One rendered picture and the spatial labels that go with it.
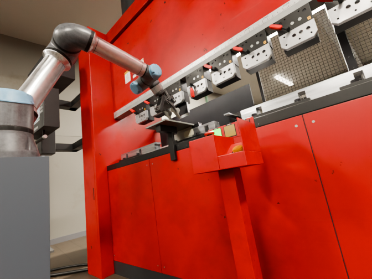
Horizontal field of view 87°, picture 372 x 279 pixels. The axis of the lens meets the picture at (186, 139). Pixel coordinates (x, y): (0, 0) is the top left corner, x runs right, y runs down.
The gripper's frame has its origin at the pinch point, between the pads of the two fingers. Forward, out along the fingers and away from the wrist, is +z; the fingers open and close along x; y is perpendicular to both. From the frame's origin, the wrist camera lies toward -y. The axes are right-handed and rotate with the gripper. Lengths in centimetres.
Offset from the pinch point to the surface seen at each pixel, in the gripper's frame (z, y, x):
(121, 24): -86, 78, 55
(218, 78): -7.8, 14.4, -33.5
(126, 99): -27, 31, 62
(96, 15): -157, 187, 174
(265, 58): -6, 13, -61
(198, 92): -6.3, 13.2, -17.9
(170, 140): 7.4, -14.7, 0.4
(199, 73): -15.5, 21.2, -20.7
